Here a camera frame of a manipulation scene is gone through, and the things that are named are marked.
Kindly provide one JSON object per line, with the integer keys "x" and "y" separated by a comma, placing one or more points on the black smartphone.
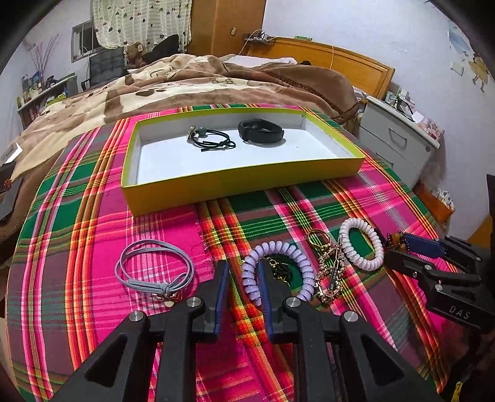
{"x": 9, "y": 199}

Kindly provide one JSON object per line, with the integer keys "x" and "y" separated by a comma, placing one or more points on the purple branch vase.
{"x": 41, "y": 54}

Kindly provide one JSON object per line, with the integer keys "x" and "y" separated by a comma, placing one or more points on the white paper card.
{"x": 12, "y": 152}

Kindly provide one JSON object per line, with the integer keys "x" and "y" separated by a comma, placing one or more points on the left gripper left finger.
{"x": 213, "y": 296}

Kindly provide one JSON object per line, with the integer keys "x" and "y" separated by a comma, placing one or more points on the dark phone with red charm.
{"x": 6, "y": 171}

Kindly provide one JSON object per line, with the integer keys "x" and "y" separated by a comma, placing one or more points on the heart pattern curtain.
{"x": 120, "y": 23}

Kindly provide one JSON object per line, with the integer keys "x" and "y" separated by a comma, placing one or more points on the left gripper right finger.
{"x": 279, "y": 326}

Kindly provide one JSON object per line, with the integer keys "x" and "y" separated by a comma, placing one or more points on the brown teddy bear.
{"x": 135, "y": 55}

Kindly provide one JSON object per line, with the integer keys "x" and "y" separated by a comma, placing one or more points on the pink plaid tablecloth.
{"x": 63, "y": 298}

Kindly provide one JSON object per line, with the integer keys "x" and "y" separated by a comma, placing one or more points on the window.
{"x": 84, "y": 41}

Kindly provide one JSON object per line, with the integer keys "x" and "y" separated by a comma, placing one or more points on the white drawer nightstand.
{"x": 401, "y": 143}

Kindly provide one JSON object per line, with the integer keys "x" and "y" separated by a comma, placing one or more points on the brown patterned blanket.
{"x": 178, "y": 81}

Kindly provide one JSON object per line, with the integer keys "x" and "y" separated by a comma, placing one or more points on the wooden wardrobe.
{"x": 219, "y": 27}

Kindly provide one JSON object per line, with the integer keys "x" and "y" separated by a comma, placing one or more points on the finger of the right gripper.
{"x": 411, "y": 243}
{"x": 409, "y": 265}

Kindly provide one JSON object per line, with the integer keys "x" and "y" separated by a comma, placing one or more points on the orange storage box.
{"x": 438, "y": 209}

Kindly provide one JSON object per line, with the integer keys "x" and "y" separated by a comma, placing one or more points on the black office chair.
{"x": 105, "y": 67}

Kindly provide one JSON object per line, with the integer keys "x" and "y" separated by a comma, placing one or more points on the yellow shallow box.
{"x": 192, "y": 156}

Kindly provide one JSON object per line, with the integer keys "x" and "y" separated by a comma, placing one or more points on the wooden headboard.
{"x": 365, "y": 73}

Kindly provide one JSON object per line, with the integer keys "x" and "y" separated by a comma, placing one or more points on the black wristband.
{"x": 260, "y": 131}

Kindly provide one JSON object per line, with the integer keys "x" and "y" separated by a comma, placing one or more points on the girl wall sticker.
{"x": 466, "y": 61}

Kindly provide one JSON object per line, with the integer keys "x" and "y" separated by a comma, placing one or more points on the white desk shelf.
{"x": 60, "y": 90}

